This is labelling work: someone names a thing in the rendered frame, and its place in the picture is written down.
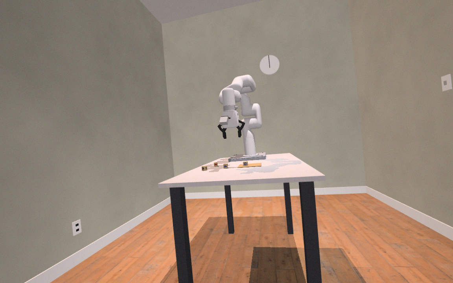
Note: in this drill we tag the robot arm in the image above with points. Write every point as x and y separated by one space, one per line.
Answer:
236 92

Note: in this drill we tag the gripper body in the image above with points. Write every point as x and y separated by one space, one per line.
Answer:
233 121

